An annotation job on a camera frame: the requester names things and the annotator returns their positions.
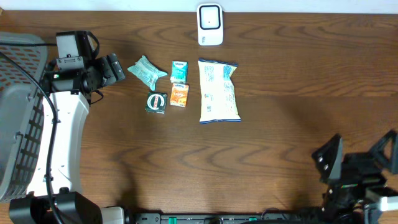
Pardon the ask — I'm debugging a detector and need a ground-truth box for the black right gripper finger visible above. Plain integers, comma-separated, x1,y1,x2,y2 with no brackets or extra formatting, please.
369,129,398,175
312,134,343,184

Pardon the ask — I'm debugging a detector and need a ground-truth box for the light teal crinkled packet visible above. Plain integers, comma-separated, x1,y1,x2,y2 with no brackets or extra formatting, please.
127,55,167,91

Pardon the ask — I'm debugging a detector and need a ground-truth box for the dark green square packet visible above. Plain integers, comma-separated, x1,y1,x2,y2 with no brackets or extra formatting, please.
145,91,167,114

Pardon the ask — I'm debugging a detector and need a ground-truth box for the teal tissue pack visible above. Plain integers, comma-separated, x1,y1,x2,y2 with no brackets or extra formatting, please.
170,61,188,84

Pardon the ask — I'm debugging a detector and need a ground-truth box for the orange white tissue pack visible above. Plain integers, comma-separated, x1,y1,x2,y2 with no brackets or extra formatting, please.
170,83,189,107

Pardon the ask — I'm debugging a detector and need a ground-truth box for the cream snack bag blue trim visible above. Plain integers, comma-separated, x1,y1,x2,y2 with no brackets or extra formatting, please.
198,58,241,124

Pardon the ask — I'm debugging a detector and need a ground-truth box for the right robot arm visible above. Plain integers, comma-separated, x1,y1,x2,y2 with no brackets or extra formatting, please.
298,129,397,223

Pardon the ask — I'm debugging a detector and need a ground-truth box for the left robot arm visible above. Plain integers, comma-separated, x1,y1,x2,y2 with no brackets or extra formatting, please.
1,30,130,223

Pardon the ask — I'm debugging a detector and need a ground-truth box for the white barcode scanner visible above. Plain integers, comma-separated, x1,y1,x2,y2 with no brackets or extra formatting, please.
197,3,224,46

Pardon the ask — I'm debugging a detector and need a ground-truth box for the grey plastic mesh basket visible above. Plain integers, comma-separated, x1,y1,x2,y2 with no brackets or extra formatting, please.
1,32,48,203

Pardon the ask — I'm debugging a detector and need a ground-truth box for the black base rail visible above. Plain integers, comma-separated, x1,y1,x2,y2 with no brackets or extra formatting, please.
133,212,305,224

